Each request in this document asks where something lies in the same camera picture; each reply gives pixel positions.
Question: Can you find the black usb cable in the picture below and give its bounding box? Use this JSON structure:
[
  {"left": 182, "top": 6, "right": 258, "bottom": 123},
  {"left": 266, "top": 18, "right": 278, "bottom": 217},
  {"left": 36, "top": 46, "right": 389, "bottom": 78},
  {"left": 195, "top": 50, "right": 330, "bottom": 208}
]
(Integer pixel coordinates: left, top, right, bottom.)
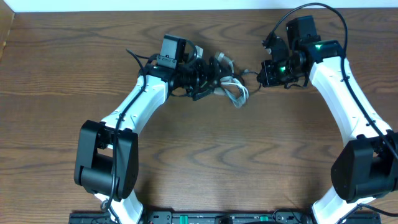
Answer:
[{"left": 214, "top": 55, "right": 264, "bottom": 96}]

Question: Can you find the white usb cable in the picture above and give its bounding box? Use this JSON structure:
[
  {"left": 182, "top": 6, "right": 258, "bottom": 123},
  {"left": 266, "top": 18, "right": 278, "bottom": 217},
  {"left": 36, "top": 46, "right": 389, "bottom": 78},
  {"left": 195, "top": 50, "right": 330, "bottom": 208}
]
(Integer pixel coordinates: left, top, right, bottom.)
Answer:
[{"left": 213, "top": 51, "right": 250, "bottom": 110}]

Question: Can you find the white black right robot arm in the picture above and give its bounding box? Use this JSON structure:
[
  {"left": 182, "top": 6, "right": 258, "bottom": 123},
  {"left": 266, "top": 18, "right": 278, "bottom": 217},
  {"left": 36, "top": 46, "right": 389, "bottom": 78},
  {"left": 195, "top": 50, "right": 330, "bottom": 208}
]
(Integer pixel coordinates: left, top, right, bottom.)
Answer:
[{"left": 257, "top": 16, "right": 397, "bottom": 223}]

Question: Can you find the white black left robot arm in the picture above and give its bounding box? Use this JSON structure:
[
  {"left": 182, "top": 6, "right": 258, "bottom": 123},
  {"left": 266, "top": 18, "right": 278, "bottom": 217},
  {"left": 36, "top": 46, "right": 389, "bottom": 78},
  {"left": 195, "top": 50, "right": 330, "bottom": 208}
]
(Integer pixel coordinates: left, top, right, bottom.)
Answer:
[{"left": 74, "top": 34, "right": 223, "bottom": 223}]

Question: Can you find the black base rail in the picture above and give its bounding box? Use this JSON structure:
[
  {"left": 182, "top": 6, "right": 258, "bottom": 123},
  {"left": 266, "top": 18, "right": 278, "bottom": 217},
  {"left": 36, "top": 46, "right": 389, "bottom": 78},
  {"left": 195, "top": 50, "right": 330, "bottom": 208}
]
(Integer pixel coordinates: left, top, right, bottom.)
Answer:
[{"left": 68, "top": 205, "right": 382, "bottom": 224}]

